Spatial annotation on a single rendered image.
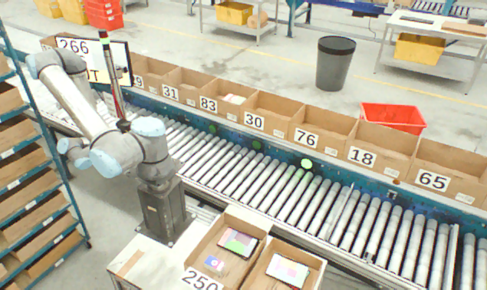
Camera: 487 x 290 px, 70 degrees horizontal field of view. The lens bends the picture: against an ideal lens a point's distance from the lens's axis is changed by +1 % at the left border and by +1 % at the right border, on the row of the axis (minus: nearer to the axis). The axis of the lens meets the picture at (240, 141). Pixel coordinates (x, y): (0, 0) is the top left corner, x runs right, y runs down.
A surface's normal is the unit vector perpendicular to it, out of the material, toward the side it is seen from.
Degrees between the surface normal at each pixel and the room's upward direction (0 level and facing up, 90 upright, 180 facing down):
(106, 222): 0
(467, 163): 90
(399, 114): 86
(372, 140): 89
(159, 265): 0
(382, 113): 86
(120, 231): 0
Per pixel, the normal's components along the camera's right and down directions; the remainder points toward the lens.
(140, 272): 0.01, -0.79
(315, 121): -0.52, 0.50
